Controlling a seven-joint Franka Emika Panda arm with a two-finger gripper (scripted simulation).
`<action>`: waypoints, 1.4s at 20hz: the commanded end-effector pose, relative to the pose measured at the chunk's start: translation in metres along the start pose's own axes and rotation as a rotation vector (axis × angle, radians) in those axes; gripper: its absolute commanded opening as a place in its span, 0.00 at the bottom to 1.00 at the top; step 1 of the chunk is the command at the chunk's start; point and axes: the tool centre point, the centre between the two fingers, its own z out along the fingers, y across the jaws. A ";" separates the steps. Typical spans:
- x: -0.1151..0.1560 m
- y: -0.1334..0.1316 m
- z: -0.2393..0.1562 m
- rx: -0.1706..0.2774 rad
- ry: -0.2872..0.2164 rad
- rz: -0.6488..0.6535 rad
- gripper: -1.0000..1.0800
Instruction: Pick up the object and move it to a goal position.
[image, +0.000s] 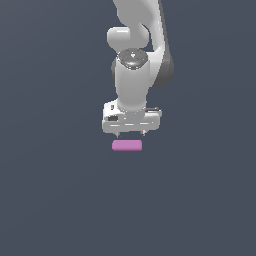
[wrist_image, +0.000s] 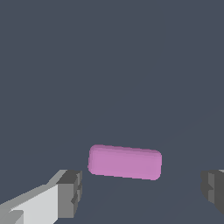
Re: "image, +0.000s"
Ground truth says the pink rectangular block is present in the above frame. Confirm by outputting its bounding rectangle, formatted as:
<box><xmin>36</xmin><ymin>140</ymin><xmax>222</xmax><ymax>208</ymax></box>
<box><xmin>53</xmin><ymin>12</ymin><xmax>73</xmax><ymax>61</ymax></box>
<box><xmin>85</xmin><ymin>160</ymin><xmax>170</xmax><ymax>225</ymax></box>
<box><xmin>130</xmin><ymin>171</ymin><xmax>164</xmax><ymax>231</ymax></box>
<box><xmin>111</xmin><ymin>139</ymin><xmax>143</xmax><ymax>152</ymax></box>

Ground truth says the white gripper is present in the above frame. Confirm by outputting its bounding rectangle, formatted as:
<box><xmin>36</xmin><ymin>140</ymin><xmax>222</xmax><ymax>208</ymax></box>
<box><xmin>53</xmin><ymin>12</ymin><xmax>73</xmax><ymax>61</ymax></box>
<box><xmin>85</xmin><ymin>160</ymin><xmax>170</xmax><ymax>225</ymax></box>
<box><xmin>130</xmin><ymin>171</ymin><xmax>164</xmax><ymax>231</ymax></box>
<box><xmin>101</xmin><ymin>101</ymin><xmax>164</xmax><ymax>139</ymax></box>

